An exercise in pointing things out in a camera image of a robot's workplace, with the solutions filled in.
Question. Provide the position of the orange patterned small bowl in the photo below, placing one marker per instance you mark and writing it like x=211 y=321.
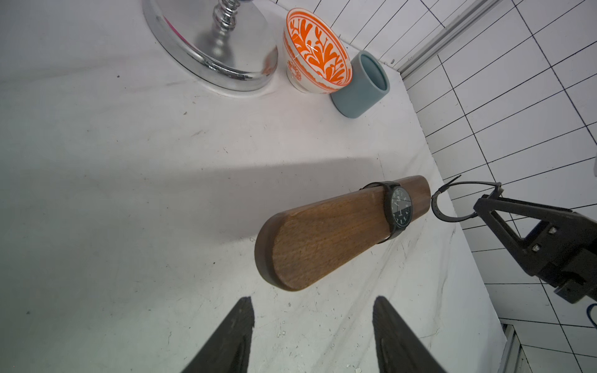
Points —
x=317 y=61

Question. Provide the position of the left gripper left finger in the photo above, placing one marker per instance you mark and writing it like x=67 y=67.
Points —
x=228 y=348

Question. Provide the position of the grey-green ceramic cup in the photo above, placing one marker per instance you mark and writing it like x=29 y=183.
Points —
x=368 y=86

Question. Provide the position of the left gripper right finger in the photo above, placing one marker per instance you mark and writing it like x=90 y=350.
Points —
x=398 y=349

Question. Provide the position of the brown wooden watch stand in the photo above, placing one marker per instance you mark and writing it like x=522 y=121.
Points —
x=298 y=247

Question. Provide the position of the black wrist watch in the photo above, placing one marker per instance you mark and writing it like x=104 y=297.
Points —
x=445 y=212

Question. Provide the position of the black watch green numerals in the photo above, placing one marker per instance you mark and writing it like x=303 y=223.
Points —
x=397 y=205

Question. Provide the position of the silver metal glass rack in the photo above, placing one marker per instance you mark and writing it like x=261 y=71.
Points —
x=225 y=43

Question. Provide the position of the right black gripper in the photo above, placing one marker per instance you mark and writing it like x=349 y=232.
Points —
x=556 y=245

